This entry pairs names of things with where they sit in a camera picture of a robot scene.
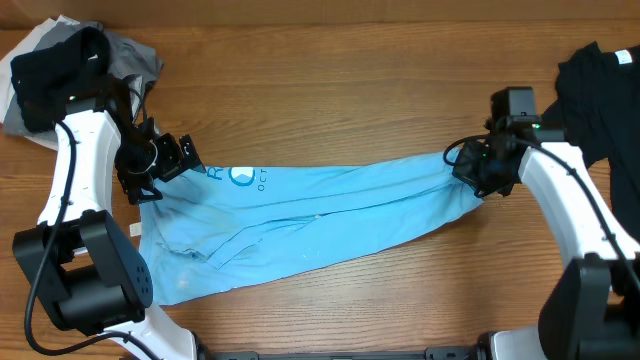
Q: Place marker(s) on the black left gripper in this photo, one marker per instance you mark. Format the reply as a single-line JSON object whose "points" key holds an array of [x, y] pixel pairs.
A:
{"points": [[175, 164]]}

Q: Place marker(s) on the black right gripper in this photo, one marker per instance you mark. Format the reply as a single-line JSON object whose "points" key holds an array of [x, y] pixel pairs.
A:
{"points": [[464, 172]]}

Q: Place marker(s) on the light blue t-shirt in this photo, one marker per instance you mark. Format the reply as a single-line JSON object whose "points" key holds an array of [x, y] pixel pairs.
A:
{"points": [[232, 227]]}

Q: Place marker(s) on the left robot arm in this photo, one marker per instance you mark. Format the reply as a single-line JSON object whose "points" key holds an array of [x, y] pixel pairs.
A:
{"points": [[82, 268]]}

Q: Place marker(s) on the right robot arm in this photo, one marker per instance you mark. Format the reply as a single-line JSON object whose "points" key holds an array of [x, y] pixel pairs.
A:
{"points": [[593, 310]]}

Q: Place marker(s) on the folded grey garment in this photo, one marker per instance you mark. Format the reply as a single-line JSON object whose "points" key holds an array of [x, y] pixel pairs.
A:
{"points": [[137, 64]]}

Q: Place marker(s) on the black t-shirt on right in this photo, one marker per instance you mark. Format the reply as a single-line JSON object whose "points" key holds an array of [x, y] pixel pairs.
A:
{"points": [[598, 102]]}

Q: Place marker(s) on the folded black garment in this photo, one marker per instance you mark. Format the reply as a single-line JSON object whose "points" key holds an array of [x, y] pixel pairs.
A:
{"points": [[44, 79]]}

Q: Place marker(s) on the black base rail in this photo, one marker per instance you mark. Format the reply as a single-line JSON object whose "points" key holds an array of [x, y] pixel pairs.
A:
{"points": [[434, 353]]}

